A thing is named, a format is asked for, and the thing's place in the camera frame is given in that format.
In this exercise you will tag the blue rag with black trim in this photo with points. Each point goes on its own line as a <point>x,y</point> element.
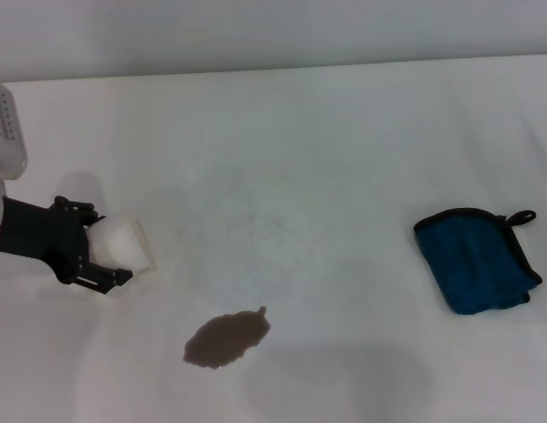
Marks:
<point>469,264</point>

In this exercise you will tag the dark brown water stain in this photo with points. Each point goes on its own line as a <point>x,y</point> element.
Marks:
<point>226,337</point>

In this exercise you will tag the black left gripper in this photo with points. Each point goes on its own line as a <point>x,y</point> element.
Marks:
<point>39,233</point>

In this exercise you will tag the white paper cup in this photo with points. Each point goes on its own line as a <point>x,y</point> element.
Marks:
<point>121,244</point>

